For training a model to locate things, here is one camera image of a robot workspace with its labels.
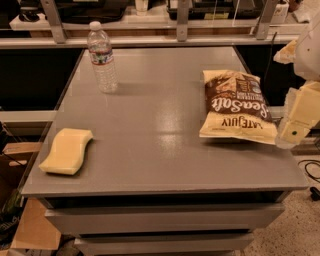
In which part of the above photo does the black floor cable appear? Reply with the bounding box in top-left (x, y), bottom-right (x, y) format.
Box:
top-left (297, 159), bottom-right (320, 202)

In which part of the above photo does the sea salt chips bag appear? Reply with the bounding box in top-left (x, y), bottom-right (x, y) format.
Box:
top-left (199, 70), bottom-right (277, 145)

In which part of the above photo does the grey drawer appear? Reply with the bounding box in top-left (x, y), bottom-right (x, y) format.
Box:
top-left (75, 233), bottom-right (253, 255)
top-left (45, 203), bottom-right (284, 235)

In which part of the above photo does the yellow sponge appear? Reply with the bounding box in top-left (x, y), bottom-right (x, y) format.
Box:
top-left (39, 128), bottom-right (93, 175)

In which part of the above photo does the clear plastic water bottle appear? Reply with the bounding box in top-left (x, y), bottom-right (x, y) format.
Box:
top-left (87, 21), bottom-right (118, 93)

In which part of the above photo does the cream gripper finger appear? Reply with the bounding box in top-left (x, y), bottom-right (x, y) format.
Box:
top-left (275, 81), bottom-right (320, 149)
top-left (273, 40), bottom-right (297, 64)

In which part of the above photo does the grey lower drawer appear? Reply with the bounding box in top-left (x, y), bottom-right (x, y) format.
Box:
top-left (75, 233), bottom-right (253, 255)

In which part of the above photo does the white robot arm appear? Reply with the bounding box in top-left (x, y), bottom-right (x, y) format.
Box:
top-left (273, 13), bottom-right (320, 149)

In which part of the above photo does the brown cardboard box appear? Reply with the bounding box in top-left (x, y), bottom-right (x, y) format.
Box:
top-left (0, 142), bottom-right (61, 256)

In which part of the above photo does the metal shelf rail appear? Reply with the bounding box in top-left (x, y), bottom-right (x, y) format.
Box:
top-left (0, 0), bottom-right (305, 49)

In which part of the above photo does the grey top drawer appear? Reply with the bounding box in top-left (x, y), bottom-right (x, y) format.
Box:
top-left (45, 203), bottom-right (284, 235)

